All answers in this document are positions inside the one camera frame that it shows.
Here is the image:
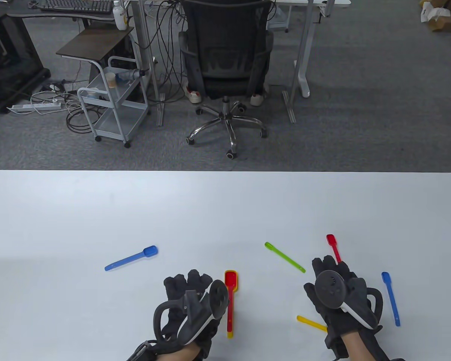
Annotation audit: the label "grey metal utility cart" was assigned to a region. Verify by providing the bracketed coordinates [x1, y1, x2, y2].
[77, 56, 151, 148]

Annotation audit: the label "black hanging cable bundle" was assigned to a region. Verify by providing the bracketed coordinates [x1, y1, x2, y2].
[150, 0, 190, 103]

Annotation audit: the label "black mesh office chair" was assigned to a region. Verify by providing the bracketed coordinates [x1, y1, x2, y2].
[179, 0, 275, 159]

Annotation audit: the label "large blue measuring spoon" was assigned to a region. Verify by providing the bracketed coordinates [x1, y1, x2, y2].
[104, 246, 159, 272]

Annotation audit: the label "white power strip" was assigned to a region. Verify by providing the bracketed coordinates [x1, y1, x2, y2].
[7, 102, 62, 114]

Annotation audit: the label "black and white hand controller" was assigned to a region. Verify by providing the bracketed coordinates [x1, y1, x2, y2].
[153, 279, 230, 344]
[315, 271, 380, 331]

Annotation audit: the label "brown side table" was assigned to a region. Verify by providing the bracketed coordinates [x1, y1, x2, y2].
[56, 26, 135, 62]

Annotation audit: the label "large red measuring spoon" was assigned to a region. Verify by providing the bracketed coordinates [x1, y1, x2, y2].
[225, 272, 236, 333]

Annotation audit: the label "white metal frame desk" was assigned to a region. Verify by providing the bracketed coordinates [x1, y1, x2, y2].
[130, 0, 352, 126]

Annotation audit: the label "white paper bag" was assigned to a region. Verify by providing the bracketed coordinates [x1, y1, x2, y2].
[421, 2, 451, 24]

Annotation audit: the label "person's right forearm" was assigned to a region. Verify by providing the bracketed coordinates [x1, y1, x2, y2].
[340, 331, 374, 361]

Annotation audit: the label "person's left hand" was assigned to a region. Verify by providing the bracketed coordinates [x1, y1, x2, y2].
[162, 269, 230, 356]

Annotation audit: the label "black cabinet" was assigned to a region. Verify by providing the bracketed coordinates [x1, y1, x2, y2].
[0, 11, 51, 113]

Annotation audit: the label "cardboard box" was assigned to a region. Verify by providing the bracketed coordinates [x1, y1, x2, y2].
[421, 0, 451, 32]

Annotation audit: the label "black wrist camera strap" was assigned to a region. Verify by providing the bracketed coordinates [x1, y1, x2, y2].
[126, 340, 166, 361]
[324, 331, 406, 361]

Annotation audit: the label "white floor cables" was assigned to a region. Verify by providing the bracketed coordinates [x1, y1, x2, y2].
[29, 89, 84, 115]

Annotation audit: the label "small blue measuring spoon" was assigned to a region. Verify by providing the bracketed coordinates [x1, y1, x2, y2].
[381, 272, 401, 327]

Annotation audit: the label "blue grey tool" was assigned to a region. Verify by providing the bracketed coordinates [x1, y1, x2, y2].
[115, 69, 150, 82]

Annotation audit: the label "person's left forearm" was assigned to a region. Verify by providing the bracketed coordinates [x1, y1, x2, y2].
[171, 344, 203, 361]

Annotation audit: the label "white plastic bottle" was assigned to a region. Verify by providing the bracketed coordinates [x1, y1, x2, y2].
[112, 0, 129, 30]

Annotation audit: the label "small yellow measuring spoon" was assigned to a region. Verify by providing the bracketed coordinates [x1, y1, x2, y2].
[297, 315, 328, 332]

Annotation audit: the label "small red measuring spoon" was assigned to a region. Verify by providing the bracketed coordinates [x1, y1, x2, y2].
[326, 234, 342, 263]

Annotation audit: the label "black coiled cable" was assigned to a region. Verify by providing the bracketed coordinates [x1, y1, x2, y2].
[66, 100, 98, 134]

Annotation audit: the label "black keyboard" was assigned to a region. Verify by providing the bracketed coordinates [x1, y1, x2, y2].
[41, 0, 114, 15]

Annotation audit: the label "green measuring spoon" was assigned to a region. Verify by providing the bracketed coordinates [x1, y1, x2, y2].
[265, 242, 306, 274]

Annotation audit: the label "white storage box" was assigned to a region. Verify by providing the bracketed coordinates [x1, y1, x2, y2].
[267, 6, 290, 32]

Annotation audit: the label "black desk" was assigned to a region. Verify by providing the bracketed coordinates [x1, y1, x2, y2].
[0, 0, 127, 29]

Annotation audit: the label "person's right hand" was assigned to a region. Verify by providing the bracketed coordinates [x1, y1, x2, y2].
[304, 256, 384, 338]

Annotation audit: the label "large yellow measuring spoon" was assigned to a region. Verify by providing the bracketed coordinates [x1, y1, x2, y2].
[224, 270, 239, 339]

